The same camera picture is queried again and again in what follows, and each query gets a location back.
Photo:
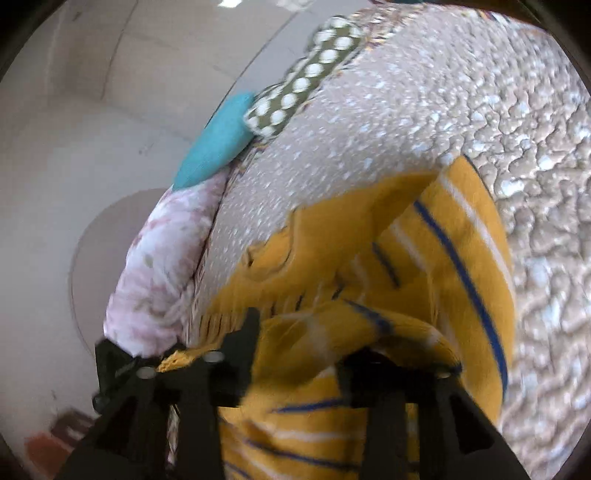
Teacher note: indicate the pink floral bed sheet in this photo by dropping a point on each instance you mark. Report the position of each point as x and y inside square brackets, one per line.
[157, 272]

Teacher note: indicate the beige speckled textured blanket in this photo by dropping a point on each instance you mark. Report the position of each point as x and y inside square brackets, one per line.
[415, 115]

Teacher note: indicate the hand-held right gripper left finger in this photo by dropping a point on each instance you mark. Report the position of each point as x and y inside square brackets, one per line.
[231, 364]

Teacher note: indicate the teal pillow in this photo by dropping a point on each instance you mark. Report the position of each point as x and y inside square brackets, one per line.
[217, 141]

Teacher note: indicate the red brown floor object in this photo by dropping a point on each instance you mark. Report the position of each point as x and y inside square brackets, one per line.
[55, 443]

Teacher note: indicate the yellow striped small shirt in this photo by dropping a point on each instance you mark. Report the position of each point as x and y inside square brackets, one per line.
[443, 258]

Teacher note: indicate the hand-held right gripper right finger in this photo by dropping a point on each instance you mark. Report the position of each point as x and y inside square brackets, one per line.
[369, 376]

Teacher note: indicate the olive polka dot pillow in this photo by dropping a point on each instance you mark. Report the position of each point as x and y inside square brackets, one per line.
[302, 78]

